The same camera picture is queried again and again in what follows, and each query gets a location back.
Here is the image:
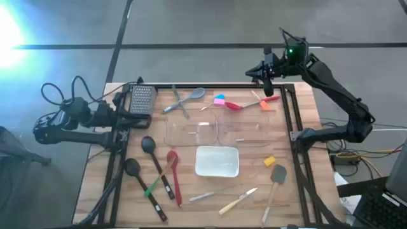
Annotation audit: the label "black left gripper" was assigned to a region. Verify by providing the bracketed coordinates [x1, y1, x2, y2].
[106, 100, 142, 130]

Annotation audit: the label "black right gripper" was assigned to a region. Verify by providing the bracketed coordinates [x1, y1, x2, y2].
[245, 47, 292, 98]

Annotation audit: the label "black plastic ladle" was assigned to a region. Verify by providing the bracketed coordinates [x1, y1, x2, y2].
[141, 135, 176, 201]
[123, 157, 169, 223]

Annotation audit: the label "red spatula metal handle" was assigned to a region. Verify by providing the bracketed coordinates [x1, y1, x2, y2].
[224, 95, 281, 111]

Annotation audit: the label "grey turner wooden handle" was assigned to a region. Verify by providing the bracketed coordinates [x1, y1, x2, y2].
[260, 163, 288, 227]

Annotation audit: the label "metal tweezers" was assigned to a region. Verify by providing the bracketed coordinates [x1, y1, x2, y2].
[189, 184, 238, 202]

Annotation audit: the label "cream handled knife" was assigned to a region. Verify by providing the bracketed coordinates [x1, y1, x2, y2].
[218, 187, 259, 216]

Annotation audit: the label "metal box grater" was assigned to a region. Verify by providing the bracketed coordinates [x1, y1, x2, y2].
[128, 85, 158, 130]

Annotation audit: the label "clear plastic container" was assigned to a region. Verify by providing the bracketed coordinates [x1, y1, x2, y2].
[217, 111, 273, 148]
[163, 111, 219, 147]

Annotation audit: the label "grey silicone spoon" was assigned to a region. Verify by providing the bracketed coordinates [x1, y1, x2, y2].
[162, 87, 207, 115]

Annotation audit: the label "red slotted spoon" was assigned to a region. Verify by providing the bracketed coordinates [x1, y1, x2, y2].
[166, 149, 184, 207]

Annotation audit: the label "white rectangular tray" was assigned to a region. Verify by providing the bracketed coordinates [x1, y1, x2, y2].
[194, 145, 240, 178]

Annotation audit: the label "black power box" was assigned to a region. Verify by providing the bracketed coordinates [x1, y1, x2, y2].
[330, 152, 362, 166]

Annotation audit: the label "black side stand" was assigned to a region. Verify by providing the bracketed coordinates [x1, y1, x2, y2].
[336, 176, 389, 198]

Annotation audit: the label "white paper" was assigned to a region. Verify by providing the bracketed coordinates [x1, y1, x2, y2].
[333, 171, 362, 216]

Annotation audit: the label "black laptop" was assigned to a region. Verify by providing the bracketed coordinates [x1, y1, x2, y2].
[352, 138, 407, 229]

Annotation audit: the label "orange spatula clear handle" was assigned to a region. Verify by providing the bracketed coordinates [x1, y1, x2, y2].
[251, 90, 272, 111]

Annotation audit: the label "black aluminium frame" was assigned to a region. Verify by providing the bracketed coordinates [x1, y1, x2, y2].
[76, 83, 344, 228]

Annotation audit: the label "pink spatula clear handle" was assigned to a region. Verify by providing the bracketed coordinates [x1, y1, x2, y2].
[199, 98, 226, 111]

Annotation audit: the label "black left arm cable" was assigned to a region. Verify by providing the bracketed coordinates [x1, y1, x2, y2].
[40, 75, 102, 108]

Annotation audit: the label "wooden spoon green handle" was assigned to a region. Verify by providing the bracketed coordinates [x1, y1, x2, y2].
[144, 157, 176, 197]

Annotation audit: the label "yellow cable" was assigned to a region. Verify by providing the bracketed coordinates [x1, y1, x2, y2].
[335, 148, 403, 177]

